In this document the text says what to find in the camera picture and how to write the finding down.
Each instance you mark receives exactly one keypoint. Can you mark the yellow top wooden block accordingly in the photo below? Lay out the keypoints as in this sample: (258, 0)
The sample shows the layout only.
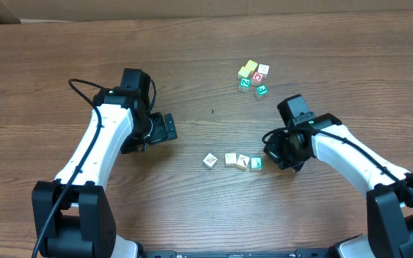
(230, 159)

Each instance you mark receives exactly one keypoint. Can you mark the green A block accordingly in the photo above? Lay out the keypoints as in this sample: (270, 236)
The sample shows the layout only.
(256, 164)

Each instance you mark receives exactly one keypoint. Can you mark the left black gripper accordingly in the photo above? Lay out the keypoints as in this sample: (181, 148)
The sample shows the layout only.
(168, 127)

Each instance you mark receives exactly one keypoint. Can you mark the green Z block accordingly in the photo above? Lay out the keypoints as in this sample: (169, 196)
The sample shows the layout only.
(244, 85)

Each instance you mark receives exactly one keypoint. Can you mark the white block with blue side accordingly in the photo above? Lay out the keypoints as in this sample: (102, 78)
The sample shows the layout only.
(210, 161)

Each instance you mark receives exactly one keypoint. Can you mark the white block with letters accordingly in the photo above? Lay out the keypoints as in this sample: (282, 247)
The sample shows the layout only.
(263, 69)

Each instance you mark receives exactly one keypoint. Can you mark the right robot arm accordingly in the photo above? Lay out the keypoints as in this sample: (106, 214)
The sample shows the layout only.
(387, 188)

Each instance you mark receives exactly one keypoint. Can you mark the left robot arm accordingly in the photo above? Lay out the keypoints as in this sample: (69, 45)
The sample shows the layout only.
(72, 214)

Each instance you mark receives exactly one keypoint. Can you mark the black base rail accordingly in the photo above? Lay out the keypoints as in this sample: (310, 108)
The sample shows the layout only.
(298, 253)

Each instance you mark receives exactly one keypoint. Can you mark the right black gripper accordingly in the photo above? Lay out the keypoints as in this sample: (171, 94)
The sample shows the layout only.
(273, 152)

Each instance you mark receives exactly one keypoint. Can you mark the red letter block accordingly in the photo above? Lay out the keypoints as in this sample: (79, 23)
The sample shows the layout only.
(256, 79)

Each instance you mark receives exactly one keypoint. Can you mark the green E block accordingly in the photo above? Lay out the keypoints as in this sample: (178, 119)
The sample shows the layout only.
(261, 92)

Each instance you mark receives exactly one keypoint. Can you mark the yellow block front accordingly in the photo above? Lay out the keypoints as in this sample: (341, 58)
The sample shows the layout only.
(244, 72)

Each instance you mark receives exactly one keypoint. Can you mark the yellow block rear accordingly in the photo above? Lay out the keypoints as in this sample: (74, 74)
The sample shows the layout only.
(251, 65)

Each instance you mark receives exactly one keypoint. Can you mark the white block with feather picture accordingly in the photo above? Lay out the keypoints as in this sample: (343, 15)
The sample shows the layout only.
(242, 162)

